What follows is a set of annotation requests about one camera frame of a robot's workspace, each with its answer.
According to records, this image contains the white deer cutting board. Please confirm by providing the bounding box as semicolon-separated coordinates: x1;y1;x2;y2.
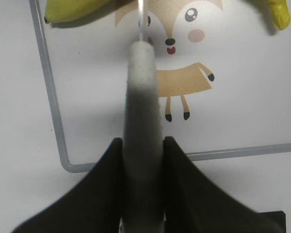
30;0;291;173

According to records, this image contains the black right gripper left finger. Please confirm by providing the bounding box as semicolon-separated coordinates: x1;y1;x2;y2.
13;138;123;233

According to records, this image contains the white handled knife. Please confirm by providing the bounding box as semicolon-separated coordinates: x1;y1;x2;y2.
122;0;164;233

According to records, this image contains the yellow plastic banana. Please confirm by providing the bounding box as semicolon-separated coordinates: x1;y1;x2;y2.
44;0;291;30

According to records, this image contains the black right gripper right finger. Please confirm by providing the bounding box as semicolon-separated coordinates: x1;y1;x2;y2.
162;136;284;233

